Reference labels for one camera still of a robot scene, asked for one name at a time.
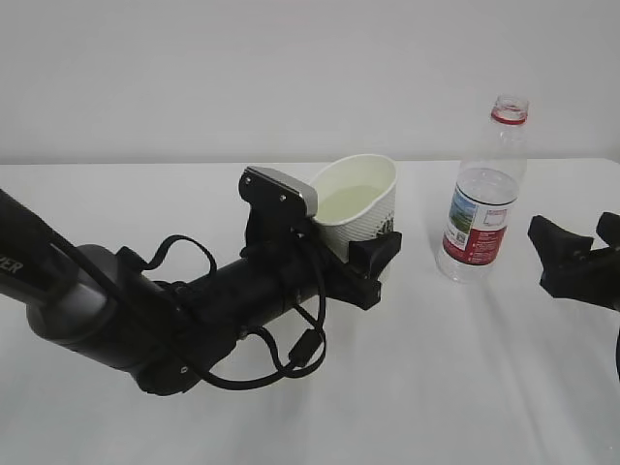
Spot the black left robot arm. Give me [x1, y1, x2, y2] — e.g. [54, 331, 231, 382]
[1, 188, 402, 396]

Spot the white paper cup green logo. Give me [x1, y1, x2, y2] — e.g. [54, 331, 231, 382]
[310, 154, 397, 263]

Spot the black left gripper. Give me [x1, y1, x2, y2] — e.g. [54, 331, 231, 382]
[275, 228, 402, 309]

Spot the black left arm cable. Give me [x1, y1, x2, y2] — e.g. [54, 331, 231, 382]
[120, 227, 330, 391]

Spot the clear plastic water bottle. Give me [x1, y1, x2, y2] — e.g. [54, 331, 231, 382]
[436, 94, 529, 283]

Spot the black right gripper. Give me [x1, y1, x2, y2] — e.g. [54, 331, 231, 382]
[527, 211, 620, 311]

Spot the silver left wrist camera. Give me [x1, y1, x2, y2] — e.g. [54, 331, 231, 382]
[238, 166, 319, 246]

